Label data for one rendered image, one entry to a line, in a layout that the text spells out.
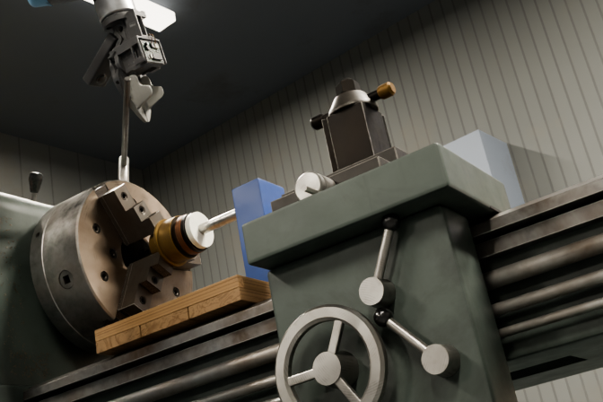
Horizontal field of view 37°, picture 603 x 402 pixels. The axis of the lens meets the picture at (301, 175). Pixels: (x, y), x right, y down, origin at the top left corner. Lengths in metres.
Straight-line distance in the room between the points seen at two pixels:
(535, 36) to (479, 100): 0.42
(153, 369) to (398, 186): 0.57
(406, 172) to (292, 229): 0.17
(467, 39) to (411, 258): 3.80
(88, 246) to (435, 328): 0.77
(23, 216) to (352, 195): 0.84
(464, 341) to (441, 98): 3.82
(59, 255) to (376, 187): 0.73
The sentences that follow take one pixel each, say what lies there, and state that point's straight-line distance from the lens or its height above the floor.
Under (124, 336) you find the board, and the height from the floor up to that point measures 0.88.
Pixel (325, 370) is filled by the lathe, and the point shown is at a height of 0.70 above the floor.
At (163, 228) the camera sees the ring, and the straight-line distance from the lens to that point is 1.65.
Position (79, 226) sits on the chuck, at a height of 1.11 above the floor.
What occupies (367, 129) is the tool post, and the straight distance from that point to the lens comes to 1.35.
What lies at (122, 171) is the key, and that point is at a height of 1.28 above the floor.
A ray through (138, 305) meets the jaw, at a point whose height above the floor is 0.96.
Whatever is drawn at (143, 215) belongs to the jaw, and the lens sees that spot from 1.69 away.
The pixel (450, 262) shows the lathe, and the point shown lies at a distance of 1.08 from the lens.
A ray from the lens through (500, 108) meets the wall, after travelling 4.64.
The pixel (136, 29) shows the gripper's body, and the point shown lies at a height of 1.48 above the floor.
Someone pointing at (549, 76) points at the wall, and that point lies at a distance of 4.57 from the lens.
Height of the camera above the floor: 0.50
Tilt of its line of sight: 23 degrees up
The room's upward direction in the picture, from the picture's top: 11 degrees counter-clockwise
